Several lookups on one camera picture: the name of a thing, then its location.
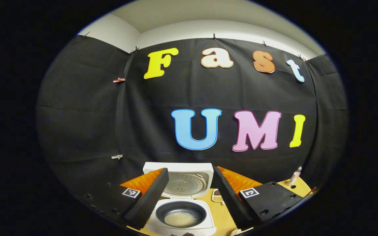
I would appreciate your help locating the silver backdrop clip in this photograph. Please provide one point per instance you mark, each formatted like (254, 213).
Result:
(117, 156)

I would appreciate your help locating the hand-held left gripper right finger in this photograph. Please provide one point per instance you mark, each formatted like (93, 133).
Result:
(230, 200)

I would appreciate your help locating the white divided bean dish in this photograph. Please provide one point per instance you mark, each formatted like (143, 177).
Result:
(216, 196)

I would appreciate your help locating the brown wooden spoon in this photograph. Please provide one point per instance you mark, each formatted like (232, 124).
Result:
(311, 190)

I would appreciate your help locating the copper backdrop clip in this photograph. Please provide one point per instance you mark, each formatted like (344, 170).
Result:
(119, 80)

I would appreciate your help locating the white rice cooker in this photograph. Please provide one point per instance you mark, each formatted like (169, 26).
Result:
(182, 167)

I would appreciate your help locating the black backdrop cloth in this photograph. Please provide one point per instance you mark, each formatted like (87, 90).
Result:
(143, 131)

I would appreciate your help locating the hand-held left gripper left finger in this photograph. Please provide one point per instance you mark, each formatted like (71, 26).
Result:
(149, 201)

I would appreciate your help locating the white rice heap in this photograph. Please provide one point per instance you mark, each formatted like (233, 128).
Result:
(180, 219)

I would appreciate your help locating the clear bottle with pink label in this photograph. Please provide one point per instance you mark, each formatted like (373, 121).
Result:
(294, 178)

